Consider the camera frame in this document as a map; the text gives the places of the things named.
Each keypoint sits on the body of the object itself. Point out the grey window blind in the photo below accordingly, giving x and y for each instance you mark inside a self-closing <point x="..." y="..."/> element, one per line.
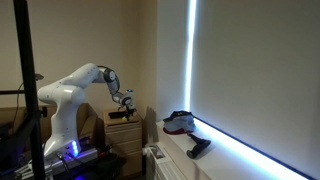
<point x="256" y="80"/>

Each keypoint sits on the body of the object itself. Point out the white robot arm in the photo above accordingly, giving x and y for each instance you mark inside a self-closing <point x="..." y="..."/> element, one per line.
<point x="66" y="100"/>

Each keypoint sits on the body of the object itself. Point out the brown cardboard box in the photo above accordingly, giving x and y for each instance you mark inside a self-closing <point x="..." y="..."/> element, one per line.
<point x="87" y="120"/>

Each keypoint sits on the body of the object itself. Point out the white radiator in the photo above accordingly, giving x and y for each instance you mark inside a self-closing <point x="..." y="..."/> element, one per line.
<point x="163" y="165"/>

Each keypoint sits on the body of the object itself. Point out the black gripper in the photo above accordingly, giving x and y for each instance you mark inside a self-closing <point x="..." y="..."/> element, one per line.
<point x="129" y="109"/>

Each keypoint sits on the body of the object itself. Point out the wooden drawer cabinet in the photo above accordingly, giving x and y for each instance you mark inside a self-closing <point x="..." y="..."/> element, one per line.
<point x="124" y="140"/>

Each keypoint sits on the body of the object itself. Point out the black camera stand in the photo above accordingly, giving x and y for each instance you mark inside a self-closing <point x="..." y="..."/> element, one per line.
<point x="28" y="93"/>

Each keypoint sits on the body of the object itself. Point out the light blue cloth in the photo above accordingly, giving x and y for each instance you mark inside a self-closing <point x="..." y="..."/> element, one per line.
<point x="180" y="124"/>

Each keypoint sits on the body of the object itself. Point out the metal robot base platform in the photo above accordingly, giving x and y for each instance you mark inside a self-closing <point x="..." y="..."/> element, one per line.
<point x="71" y="158"/>

